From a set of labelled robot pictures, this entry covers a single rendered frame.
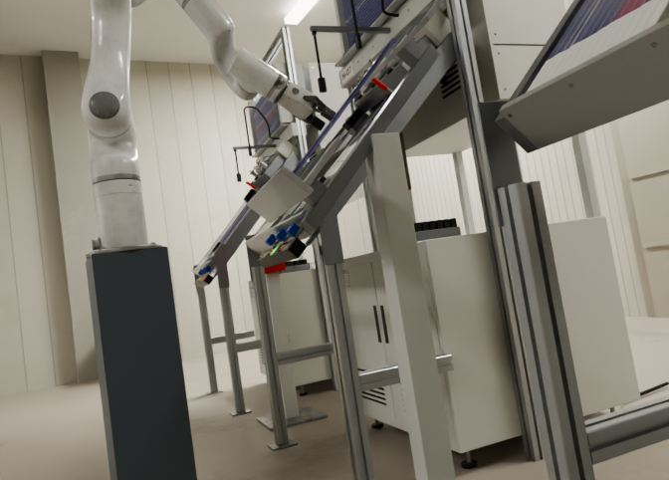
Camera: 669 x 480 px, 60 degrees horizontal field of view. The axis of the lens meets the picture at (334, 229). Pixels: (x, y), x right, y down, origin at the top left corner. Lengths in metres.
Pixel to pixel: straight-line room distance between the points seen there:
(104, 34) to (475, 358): 1.30
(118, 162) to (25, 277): 4.16
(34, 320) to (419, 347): 4.76
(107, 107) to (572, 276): 1.37
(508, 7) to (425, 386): 1.21
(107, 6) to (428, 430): 1.30
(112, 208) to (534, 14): 1.36
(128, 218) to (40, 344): 4.17
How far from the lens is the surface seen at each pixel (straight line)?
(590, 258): 1.89
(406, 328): 1.14
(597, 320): 1.89
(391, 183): 1.16
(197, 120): 6.17
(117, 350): 1.49
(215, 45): 1.74
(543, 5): 2.03
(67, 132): 5.77
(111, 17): 1.71
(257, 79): 1.68
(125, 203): 1.55
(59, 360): 5.67
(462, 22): 1.76
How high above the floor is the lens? 0.56
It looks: 5 degrees up
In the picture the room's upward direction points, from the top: 9 degrees counter-clockwise
